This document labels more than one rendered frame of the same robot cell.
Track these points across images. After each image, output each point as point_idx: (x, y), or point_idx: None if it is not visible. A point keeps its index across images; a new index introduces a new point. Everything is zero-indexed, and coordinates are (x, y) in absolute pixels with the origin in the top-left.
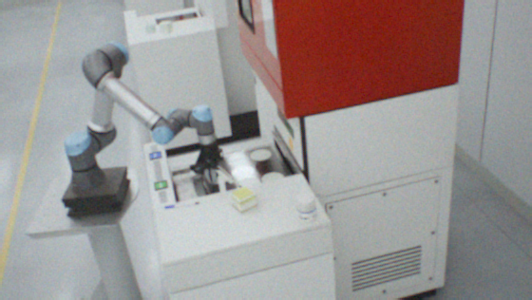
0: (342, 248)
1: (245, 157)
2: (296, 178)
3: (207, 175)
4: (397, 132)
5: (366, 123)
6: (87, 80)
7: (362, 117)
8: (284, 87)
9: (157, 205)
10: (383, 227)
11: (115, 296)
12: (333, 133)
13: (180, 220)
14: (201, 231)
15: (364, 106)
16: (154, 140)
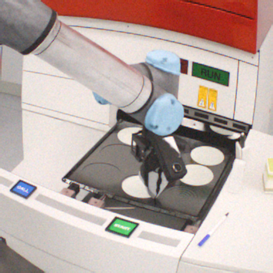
0: None
1: (121, 146)
2: (255, 135)
3: (153, 183)
4: (270, 61)
5: (267, 54)
6: (17, 35)
7: (267, 46)
8: (257, 13)
9: (176, 251)
10: None
11: None
12: (262, 67)
13: (246, 242)
14: None
15: (268, 35)
16: (158, 127)
